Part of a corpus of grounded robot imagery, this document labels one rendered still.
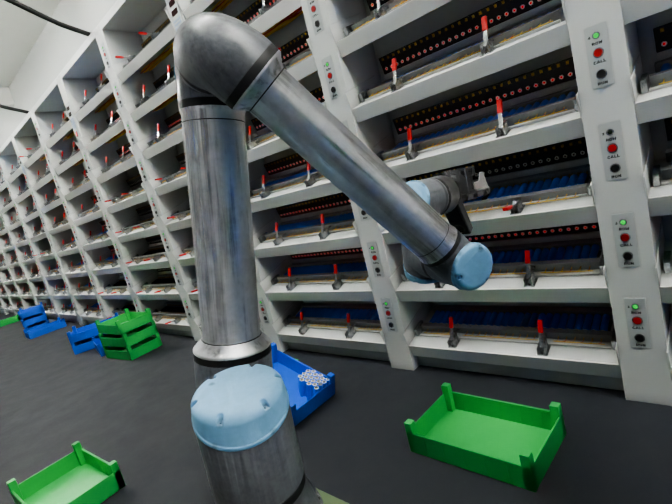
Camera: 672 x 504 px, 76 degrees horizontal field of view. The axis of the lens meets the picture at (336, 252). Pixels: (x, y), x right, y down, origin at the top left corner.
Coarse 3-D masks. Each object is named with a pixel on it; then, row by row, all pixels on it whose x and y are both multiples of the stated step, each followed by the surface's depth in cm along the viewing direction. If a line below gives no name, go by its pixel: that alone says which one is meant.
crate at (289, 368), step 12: (276, 348) 158; (276, 360) 160; (288, 360) 155; (288, 372) 154; (300, 372) 153; (288, 384) 148; (300, 396) 142; (324, 396) 139; (300, 408) 130; (312, 408) 135; (300, 420) 132
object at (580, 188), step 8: (584, 184) 102; (536, 192) 109; (544, 192) 107; (552, 192) 106; (560, 192) 105; (568, 192) 103; (576, 192) 102; (584, 192) 101; (480, 200) 120; (488, 200) 117; (496, 200) 115; (504, 200) 114; (512, 200) 113; (528, 200) 110; (536, 200) 109; (552, 200) 105; (472, 208) 121; (480, 208) 119; (496, 208) 114
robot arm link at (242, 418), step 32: (224, 384) 69; (256, 384) 68; (192, 416) 65; (224, 416) 62; (256, 416) 62; (288, 416) 67; (224, 448) 61; (256, 448) 62; (288, 448) 66; (224, 480) 63; (256, 480) 63; (288, 480) 66
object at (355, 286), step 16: (304, 256) 191; (320, 256) 185; (336, 256) 178; (352, 256) 172; (272, 272) 192; (288, 272) 179; (304, 272) 183; (320, 272) 176; (336, 272) 160; (352, 272) 161; (272, 288) 189; (288, 288) 179; (304, 288) 174; (320, 288) 167; (336, 288) 159; (352, 288) 155; (368, 288) 150
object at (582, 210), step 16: (576, 160) 111; (496, 176) 126; (512, 176) 123; (592, 192) 95; (528, 208) 109; (544, 208) 105; (560, 208) 102; (576, 208) 99; (592, 208) 97; (480, 224) 115; (496, 224) 113; (512, 224) 110; (528, 224) 108; (544, 224) 105; (560, 224) 103; (576, 224) 101; (384, 240) 139
